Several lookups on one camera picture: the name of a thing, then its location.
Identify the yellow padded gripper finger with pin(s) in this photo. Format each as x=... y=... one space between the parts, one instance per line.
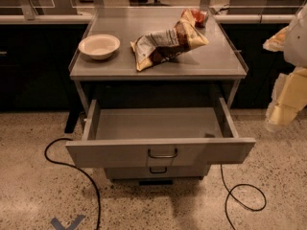
x=276 y=42
x=289 y=97

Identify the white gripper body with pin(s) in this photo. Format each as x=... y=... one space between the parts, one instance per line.
x=297 y=45

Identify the grey top drawer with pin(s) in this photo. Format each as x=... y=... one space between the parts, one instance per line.
x=159 y=137

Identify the grey drawer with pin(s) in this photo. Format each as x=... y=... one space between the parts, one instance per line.
x=159 y=137
x=156 y=172

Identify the grey metal drawer cabinet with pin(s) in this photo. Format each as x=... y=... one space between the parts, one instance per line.
x=198 y=78

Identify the grey lower drawer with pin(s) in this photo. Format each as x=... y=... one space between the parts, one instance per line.
x=156 y=172

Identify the red snack bag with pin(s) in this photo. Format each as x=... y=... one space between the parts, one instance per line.
x=196 y=17

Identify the brown yellow chip bag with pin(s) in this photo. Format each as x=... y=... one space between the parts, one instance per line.
x=157 y=47

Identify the white ceramic bowl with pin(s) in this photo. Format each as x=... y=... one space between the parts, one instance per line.
x=99 y=46

